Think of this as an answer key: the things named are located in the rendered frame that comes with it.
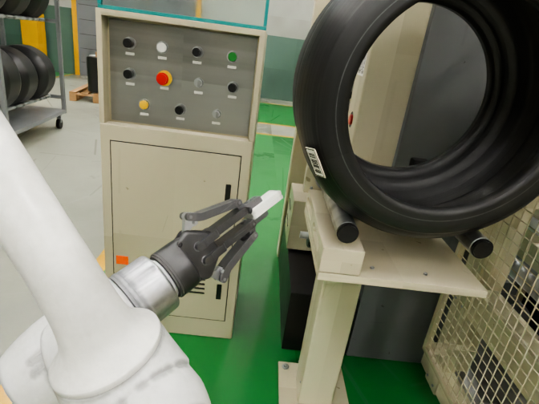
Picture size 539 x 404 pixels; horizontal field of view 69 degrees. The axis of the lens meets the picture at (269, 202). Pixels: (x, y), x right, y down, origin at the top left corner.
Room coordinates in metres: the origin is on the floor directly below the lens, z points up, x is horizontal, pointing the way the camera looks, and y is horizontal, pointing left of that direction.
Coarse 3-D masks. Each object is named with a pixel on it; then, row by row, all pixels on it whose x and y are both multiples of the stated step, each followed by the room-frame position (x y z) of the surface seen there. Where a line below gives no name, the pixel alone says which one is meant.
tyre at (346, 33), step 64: (384, 0) 0.71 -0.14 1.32; (448, 0) 0.98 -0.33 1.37; (512, 0) 0.94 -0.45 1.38; (320, 64) 0.72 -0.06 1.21; (512, 64) 0.98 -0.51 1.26; (320, 128) 0.71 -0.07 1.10; (512, 128) 0.96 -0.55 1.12; (384, 192) 0.72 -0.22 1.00; (448, 192) 0.93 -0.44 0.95; (512, 192) 0.72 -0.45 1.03
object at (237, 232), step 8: (240, 224) 0.58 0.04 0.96; (248, 224) 0.57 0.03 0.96; (256, 224) 0.58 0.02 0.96; (232, 232) 0.56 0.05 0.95; (240, 232) 0.56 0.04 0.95; (216, 240) 0.55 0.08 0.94; (224, 240) 0.54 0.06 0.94; (232, 240) 0.54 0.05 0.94; (216, 248) 0.52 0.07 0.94; (224, 248) 0.52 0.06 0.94; (208, 256) 0.50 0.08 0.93; (216, 256) 0.51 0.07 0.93; (208, 264) 0.50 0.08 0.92
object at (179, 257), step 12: (180, 240) 0.49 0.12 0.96; (192, 240) 0.50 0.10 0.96; (156, 252) 0.48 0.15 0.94; (168, 252) 0.47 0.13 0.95; (180, 252) 0.47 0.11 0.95; (192, 252) 0.50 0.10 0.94; (204, 252) 0.51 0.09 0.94; (168, 264) 0.46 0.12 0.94; (180, 264) 0.46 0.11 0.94; (192, 264) 0.47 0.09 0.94; (204, 264) 0.50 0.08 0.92; (216, 264) 0.52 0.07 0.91; (180, 276) 0.45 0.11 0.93; (192, 276) 0.46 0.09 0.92; (204, 276) 0.50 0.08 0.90; (180, 288) 0.45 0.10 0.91; (192, 288) 0.47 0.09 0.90
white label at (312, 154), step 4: (308, 148) 0.72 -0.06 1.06; (312, 148) 0.71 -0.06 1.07; (308, 152) 0.73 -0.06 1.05; (312, 152) 0.71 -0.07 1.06; (316, 152) 0.70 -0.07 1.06; (312, 156) 0.72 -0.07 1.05; (316, 156) 0.70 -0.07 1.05; (312, 160) 0.73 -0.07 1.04; (316, 160) 0.71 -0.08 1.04; (312, 164) 0.73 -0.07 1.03; (316, 164) 0.72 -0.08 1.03; (320, 164) 0.70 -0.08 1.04; (316, 168) 0.72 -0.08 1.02; (320, 168) 0.71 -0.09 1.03; (316, 172) 0.73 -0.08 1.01; (320, 172) 0.71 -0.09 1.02; (324, 176) 0.70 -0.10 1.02
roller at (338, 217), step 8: (328, 200) 0.87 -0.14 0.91; (328, 208) 0.85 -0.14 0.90; (336, 208) 0.80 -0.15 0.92; (336, 216) 0.77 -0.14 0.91; (344, 216) 0.75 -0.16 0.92; (352, 216) 0.78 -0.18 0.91; (336, 224) 0.74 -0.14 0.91; (344, 224) 0.72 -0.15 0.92; (352, 224) 0.72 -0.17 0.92; (336, 232) 0.73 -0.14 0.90; (344, 232) 0.72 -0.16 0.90; (352, 232) 0.72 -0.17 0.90; (344, 240) 0.72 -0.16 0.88; (352, 240) 0.72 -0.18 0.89
